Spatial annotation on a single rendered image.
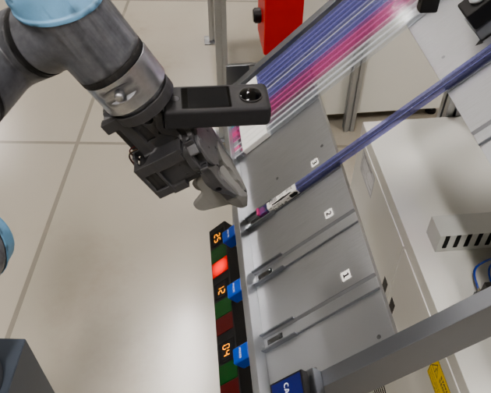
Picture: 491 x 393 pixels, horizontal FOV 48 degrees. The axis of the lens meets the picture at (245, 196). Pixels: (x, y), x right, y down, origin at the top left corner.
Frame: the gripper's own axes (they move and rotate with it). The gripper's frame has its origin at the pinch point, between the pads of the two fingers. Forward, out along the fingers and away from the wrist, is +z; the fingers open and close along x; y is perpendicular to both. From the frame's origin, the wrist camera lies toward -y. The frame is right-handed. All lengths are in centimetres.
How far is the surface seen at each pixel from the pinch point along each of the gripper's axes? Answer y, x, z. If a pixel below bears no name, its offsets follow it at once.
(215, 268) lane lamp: 15.8, -8.0, 20.2
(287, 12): -8, -79, 23
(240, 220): 7.9, -11.2, 15.1
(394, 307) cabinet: -6, -10, 55
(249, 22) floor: 23, -212, 91
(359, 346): -6.4, 17.7, 13.2
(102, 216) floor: 79, -83, 60
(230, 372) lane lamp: 14.5, 11.6, 19.8
